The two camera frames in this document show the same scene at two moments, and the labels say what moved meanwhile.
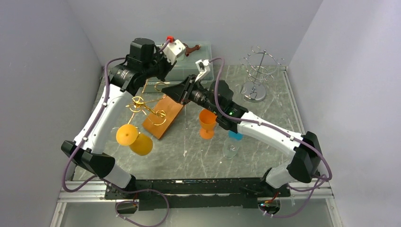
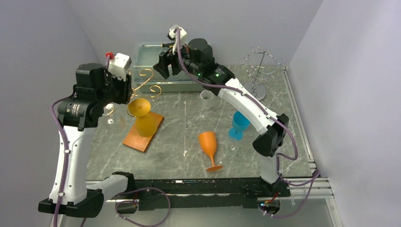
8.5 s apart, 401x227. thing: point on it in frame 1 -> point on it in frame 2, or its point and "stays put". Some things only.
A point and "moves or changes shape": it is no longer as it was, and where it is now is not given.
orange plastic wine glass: (207, 120) -> (208, 141)
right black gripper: (182, 93) -> (161, 66)
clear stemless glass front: (230, 148) stays put
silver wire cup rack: (260, 66) stays put
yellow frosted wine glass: (140, 144) -> (146, 122)
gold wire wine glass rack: (158, 117) moves or changes shape
